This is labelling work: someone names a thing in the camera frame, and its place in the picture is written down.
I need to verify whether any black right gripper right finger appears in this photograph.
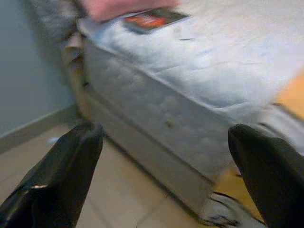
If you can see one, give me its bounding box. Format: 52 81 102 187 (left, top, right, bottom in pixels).
228 123 304 228

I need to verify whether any orange blanket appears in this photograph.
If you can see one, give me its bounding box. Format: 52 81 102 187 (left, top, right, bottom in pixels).
273 72 304 119

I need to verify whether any pink plush pillow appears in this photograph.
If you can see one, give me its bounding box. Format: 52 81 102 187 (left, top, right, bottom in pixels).
83 0 183 22

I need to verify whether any white spine book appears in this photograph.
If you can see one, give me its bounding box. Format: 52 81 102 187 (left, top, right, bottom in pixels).
122 7 190 35

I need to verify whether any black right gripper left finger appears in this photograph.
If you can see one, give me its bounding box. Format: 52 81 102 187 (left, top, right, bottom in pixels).
0 121 105 228

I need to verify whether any grey ornament print pillow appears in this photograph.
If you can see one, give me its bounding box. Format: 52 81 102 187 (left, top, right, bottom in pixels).
22 0 87 47

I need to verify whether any grey bed base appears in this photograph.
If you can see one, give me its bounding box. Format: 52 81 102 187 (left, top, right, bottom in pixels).
80 92 216 214

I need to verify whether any grey crumpled floor cloth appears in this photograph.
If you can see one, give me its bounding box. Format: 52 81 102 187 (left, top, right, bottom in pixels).
200 191 266 228

